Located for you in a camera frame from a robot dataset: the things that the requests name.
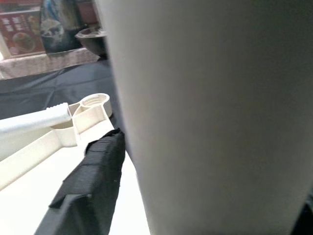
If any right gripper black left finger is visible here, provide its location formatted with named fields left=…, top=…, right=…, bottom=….
left=33, top=127, right=127, bottom=235

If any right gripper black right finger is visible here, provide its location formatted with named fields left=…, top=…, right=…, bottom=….
left=292, top=187, right=313, bottom=235

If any white plastic children table top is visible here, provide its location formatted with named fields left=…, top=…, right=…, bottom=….
left=0, top=93, right=151, bottom=235

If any beige patterned box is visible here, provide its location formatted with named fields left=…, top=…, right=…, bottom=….
left=0, top=47, right=102, bottom=79

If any black round basin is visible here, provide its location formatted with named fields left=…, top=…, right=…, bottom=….
left=74, top=26, right=110, bottom=59

